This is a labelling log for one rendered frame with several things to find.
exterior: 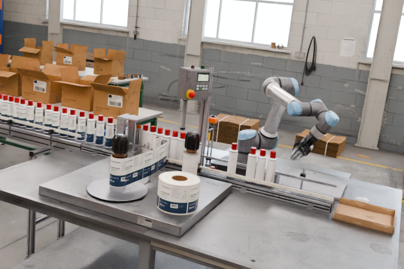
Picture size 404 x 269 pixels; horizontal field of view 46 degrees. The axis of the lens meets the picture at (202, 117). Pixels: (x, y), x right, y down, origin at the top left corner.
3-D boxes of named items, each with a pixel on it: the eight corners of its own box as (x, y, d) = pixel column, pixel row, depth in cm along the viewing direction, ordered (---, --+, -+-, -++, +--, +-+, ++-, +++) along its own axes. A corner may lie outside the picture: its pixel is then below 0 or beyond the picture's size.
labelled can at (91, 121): (84, 143, 319) (85, 113, 314) (89, 141, 324) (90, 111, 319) (90, 144, 317) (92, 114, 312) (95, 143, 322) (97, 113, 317)
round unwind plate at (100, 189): (73, 193, 235) (73, 190, 235) (109, 176, 263) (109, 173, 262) (126, 208, 224) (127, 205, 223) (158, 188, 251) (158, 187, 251)
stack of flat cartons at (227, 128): (206, 140, 699) (208, 118, 692) (217, 132, 749) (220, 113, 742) (248, 148, 678) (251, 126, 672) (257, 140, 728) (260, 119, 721)
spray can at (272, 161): (263, 185, 273) (267, 151, 269) (265, 183, 278) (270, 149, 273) (272, 187, 271) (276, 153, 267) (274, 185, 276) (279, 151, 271)
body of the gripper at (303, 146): (294, 149, 258) (308, 134, 252) (297, 142, 266) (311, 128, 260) (305, 158, 258) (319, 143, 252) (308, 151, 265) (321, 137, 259)
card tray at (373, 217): (332, 218, 249) (333, 212, 248) (339, 203, 272) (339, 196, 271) (392, 234, 238) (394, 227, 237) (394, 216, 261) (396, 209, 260)
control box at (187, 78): (176, 97, 294) (179, 66, 290) (199, 97, 303) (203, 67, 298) (184, 100, 285) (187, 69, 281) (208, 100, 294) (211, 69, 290)
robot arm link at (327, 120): (335, 111, 254) (342, 122, 248) (321, 125, 260) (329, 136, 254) (325, 107, 250) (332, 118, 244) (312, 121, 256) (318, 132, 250)
